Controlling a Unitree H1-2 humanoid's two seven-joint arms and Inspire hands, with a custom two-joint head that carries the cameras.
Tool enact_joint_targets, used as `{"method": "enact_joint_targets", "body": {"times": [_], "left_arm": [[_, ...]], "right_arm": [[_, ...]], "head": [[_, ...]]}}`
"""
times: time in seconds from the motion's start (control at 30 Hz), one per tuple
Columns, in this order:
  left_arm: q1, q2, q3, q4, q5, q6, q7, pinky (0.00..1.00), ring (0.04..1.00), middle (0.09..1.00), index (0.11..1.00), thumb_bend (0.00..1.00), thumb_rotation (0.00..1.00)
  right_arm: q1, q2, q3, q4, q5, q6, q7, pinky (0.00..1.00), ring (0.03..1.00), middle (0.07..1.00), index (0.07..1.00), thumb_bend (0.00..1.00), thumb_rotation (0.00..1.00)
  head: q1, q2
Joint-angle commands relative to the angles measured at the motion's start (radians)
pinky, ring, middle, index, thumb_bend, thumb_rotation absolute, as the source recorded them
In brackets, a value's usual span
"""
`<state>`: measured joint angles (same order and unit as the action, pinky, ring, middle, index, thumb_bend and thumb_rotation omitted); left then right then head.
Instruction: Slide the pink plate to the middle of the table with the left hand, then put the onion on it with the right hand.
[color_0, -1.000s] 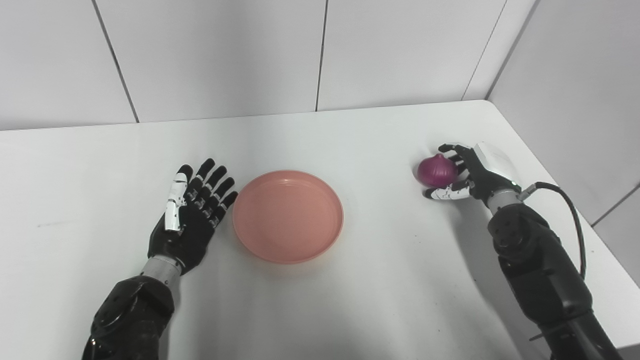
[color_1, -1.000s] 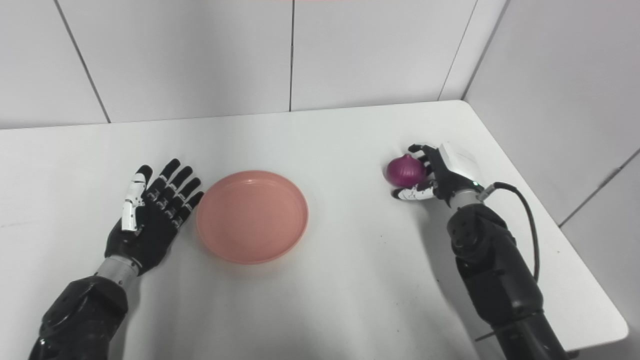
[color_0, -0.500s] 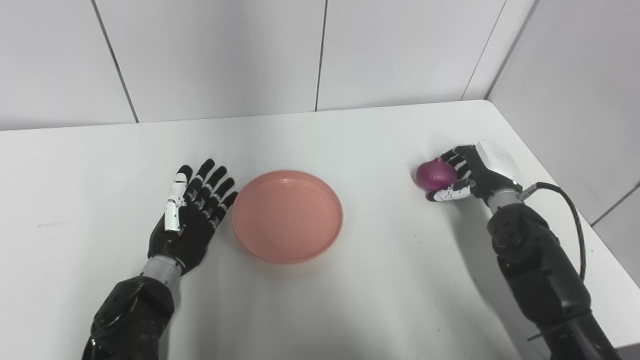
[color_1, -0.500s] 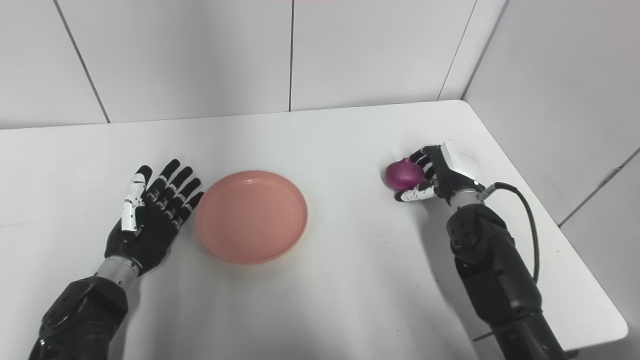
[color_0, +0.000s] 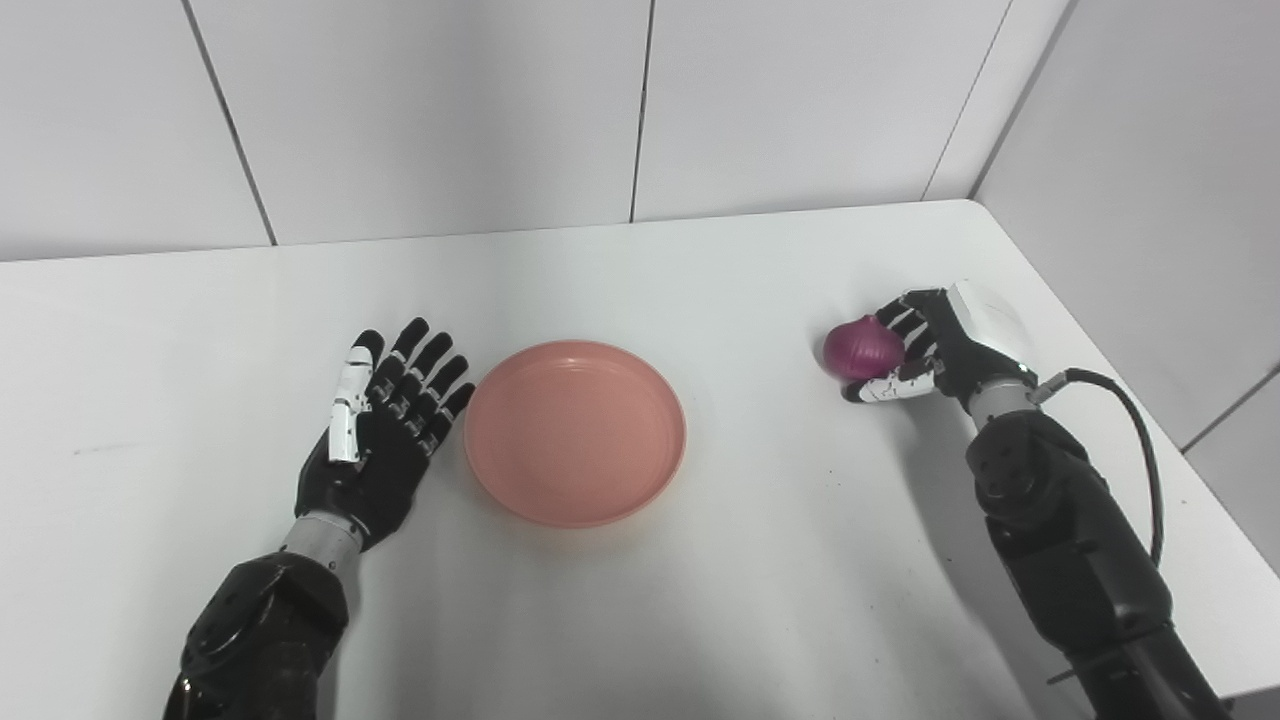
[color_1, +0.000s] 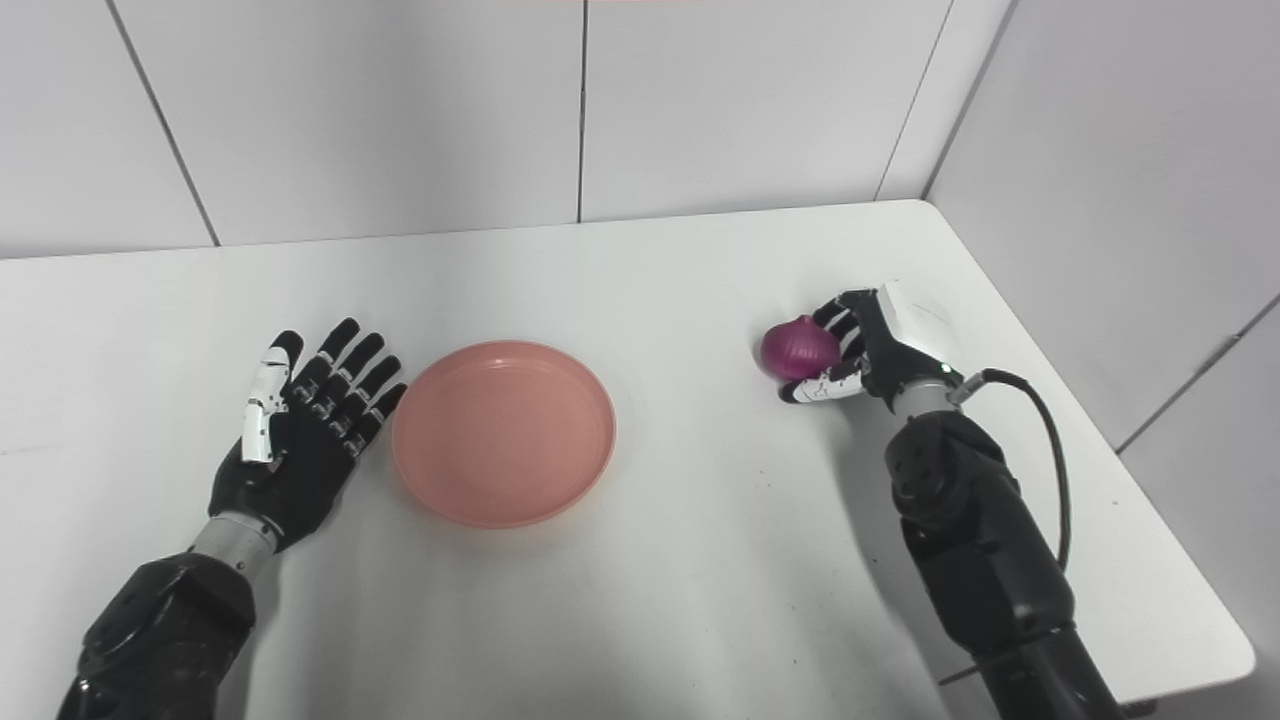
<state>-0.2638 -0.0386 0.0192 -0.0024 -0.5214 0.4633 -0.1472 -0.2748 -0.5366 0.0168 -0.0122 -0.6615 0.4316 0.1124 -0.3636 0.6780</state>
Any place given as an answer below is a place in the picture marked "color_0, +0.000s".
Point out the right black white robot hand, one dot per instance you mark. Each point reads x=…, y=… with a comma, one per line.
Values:
x=940, y=345

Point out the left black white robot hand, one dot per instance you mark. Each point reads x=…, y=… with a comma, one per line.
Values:
x=380, y=450

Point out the purple onion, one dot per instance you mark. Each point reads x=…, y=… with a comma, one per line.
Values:
x=864, y=347

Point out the pink round plate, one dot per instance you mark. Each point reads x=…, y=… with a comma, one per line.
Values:
x=575, y=432

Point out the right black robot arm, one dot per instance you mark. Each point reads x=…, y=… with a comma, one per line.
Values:
x=1085, y=560

